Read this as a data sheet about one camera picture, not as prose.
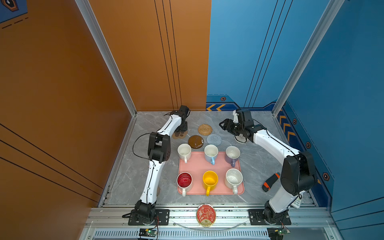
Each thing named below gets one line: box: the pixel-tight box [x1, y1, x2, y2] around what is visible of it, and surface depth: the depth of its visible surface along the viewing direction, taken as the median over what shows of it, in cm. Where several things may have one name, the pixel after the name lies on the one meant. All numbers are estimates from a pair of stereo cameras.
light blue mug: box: [204, 144, 219, 165], surface depth 89 cm
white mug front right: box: [224, 168, 243, 195], surface depth 81 cm
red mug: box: [176, 172, 193, 197], surface depth 81 cm
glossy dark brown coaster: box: [188, 135, 204, 149], surface depth 104 cm
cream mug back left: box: [177, 143, 192, 164], surface depth 91 cm
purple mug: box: [225, 145, 241, 168], surface depth 91 cm
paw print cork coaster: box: [172, 130, 188, 140], surface depth 107 cm
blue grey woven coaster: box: [206, 133, 222, 146], surface depth 105 cm
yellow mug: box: [202, 170, 219, 197], surface depth 80 cm
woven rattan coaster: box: [197, 123, 213, 136], surface depth 111 cm
